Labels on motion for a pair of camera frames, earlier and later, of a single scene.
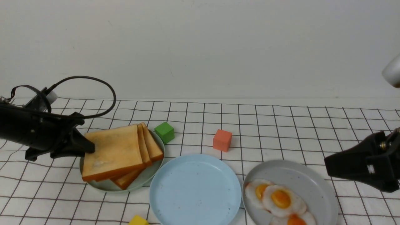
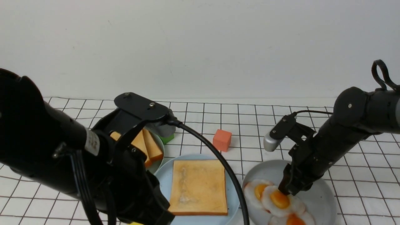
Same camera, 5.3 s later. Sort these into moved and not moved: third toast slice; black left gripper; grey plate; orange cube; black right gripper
Moved: black right gripper; black left gripper
Not moved: third toast slice; grey plate; orange cube
